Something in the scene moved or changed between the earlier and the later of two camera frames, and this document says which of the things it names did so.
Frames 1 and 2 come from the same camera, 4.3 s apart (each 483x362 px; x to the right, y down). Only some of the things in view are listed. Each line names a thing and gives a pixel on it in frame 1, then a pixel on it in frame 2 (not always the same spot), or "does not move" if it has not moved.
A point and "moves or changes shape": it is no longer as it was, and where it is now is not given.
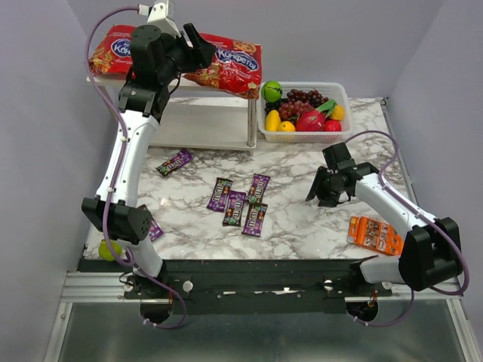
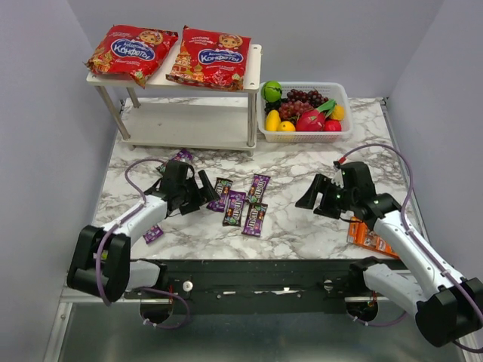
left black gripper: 192,48 to 192,194
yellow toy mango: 272,121 does not move
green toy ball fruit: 272,90 does not move
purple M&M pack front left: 155,231 does not move
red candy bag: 112,50 does not move
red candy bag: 236,69 moves or changes shape
